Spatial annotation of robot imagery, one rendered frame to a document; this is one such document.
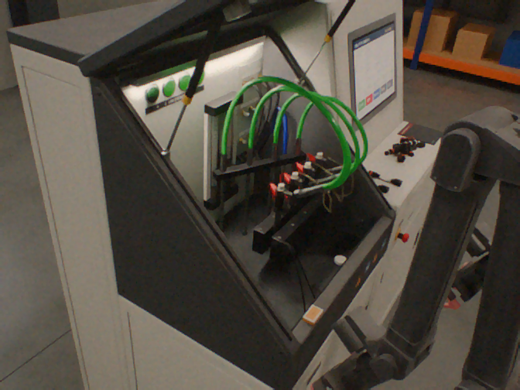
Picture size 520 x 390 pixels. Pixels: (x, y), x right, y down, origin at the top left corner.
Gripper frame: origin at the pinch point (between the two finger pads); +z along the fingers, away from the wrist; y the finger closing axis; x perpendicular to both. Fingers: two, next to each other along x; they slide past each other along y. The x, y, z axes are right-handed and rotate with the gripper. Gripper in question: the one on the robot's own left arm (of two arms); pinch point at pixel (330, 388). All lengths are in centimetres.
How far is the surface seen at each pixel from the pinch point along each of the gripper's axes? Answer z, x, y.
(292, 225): 22, -39, -33
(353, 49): -5, -78, -77
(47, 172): 30, -86, 20
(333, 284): 14.4, -17.9, -27.0
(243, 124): 22, -78, -41
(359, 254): 16, -21, -42
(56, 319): 155, -85, 14
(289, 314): 28.1, -18.5, -18.8
